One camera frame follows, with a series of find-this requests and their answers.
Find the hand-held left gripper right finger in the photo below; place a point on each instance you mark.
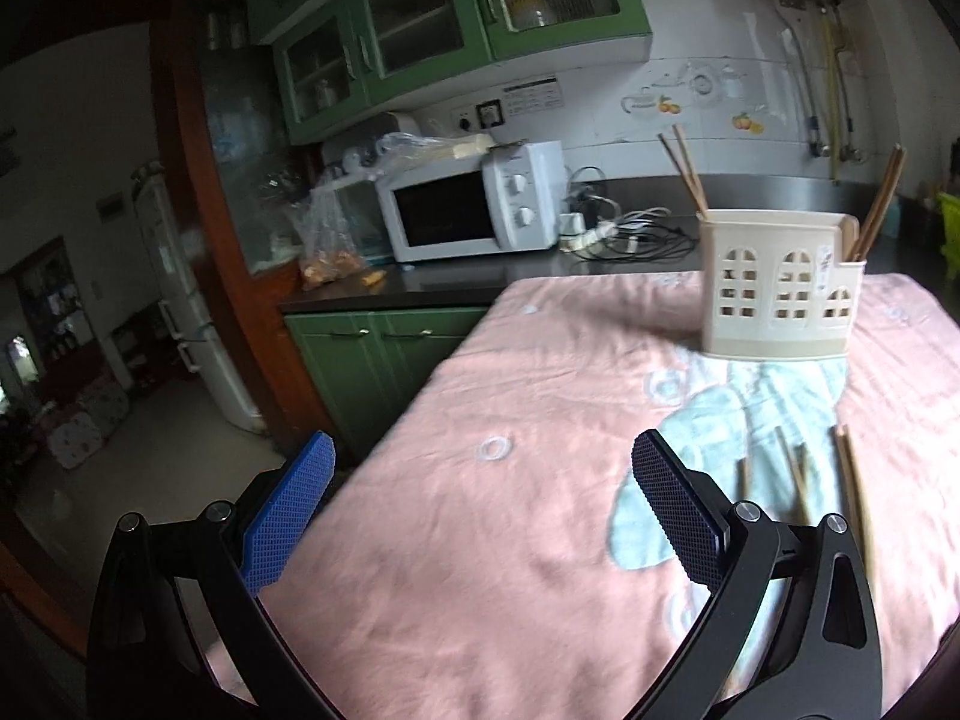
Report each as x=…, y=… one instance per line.
x=675, y=517

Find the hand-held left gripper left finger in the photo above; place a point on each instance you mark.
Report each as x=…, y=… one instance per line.
x=289, y=510

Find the bunch of wooden chopsticks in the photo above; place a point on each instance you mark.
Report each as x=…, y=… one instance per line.
x=855, y=495

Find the cream plastic utensil holder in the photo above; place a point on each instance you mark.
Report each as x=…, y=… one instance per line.
x=765, y=334

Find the long wooden chopstick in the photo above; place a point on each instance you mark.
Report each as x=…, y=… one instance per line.
x=694, y=172
x=684, y=178
x=879, y=199
x=891, y=184

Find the pink and blue blanket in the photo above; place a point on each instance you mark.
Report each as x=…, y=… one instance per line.
x=525, y=465

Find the green base cabinet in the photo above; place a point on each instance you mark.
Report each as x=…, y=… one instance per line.
x=375, y=367

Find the floral storage box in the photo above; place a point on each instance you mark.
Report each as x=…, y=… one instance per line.
x=86, y=427

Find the white refrigerator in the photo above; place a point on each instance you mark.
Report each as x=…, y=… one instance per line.
x=191, y=292

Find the clear bag with food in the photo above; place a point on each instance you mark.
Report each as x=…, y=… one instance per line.
x=326, y=240

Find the white power strip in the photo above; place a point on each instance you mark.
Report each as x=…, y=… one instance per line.
x=589, y=236

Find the white microwave oven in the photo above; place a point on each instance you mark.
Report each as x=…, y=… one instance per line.
x=517, y=199

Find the hand soap pump bottle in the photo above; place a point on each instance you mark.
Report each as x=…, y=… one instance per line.
x=894, y=221

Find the crumpled clear plastic bag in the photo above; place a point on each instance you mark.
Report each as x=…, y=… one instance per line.
x=412, y=144

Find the green plastic dish rack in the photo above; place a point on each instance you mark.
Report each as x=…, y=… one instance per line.
x=951, y=232

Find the metal water pipe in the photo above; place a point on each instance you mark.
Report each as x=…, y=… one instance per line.
x=847, y=105

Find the yellow gas pipe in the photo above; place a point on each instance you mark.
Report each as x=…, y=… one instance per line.
x=832, y=90

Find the brown wooden door frame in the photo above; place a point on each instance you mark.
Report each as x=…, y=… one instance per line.
x=187, y=187

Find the white wall socket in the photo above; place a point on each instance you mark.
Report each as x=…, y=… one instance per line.
x=463, y=120

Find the teapot and orange wall decal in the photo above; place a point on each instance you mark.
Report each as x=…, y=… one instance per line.
x=697, y=86

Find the black wall socket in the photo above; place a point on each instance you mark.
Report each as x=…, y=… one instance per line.
x=491, y=113

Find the white wall label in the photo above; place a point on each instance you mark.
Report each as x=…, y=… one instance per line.
x=534, y=96

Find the green wall cabinet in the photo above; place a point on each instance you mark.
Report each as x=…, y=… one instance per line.
x=450, y=22

